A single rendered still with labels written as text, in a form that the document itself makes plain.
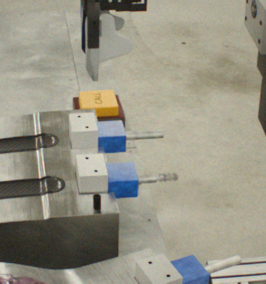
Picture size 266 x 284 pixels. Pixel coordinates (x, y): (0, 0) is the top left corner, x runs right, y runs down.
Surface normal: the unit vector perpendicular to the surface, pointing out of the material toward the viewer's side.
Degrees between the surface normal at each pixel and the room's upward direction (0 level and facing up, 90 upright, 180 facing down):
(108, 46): 77
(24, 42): 0
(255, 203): 0
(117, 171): 0
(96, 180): 90
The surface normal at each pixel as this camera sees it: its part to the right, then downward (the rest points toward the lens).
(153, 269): 0.03, -0.85
